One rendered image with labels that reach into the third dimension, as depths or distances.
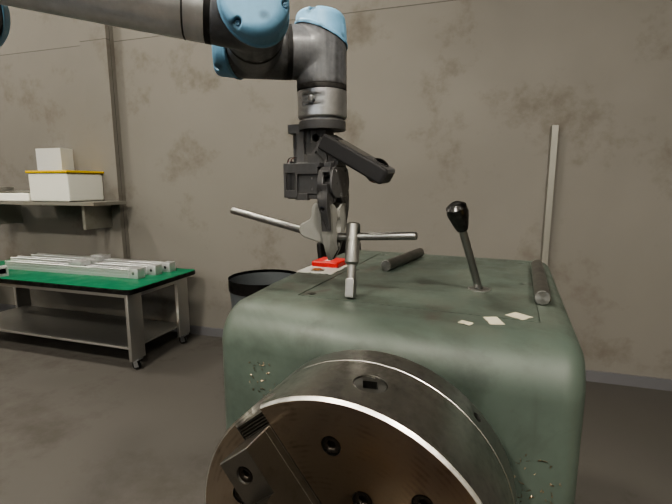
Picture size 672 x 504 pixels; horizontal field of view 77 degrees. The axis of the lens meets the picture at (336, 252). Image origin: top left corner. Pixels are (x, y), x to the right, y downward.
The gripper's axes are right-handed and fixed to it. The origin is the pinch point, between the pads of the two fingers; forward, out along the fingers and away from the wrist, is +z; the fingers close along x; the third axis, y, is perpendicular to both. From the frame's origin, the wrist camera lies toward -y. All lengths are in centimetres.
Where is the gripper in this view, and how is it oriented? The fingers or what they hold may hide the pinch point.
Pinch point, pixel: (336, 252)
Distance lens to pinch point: 66.8
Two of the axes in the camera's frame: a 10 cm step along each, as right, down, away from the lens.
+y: -9.2, -0.6, 3.8
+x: -3.9, 1.5, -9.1
